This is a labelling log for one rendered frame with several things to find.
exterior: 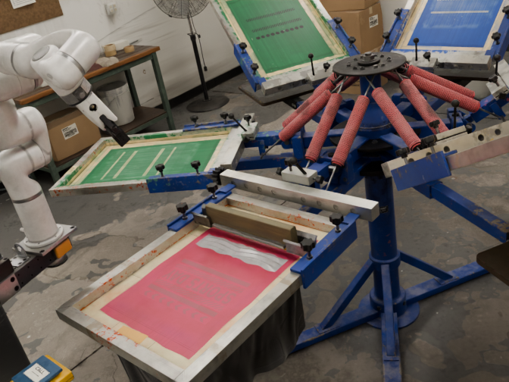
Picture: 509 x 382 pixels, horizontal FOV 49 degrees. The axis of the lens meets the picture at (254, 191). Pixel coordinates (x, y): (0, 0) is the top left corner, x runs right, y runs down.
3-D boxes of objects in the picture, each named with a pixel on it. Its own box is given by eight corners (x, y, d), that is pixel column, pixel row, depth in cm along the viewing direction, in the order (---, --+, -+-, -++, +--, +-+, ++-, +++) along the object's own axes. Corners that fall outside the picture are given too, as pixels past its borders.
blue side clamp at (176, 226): (179, 243, 200) (175, 227, 197) (170, 240, 203) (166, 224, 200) (234, 204, 219) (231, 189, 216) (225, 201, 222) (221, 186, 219)
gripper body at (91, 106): (95, 86, 132) (123, 117, 140) (79, 75, 140) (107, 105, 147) (71, 108, 131) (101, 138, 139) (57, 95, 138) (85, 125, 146)
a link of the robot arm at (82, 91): (90, 80, 131) (97, 89, 133) (76, 70, 137) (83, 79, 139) (66, 101, 130) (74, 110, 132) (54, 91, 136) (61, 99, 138)
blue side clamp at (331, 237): (305, 289, 165) (302, 270, 162) (292, 284, 168) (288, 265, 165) (357, 237, 184) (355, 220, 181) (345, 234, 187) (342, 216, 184)
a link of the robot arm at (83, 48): (3, 60, 130) (54, 66, 118) (38, 22, 135) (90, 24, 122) (28, 86, 136) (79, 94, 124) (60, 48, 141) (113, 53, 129)
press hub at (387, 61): (406, 346, 264) (388, 70, 201) (336, 319, 288) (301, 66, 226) (441, 299, 288) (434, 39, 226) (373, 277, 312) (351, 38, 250)
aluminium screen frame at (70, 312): (187, 397, 135) (183, 386, 133) (58, 318, 172) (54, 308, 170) (354, 233, 184) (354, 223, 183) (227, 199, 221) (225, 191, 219)
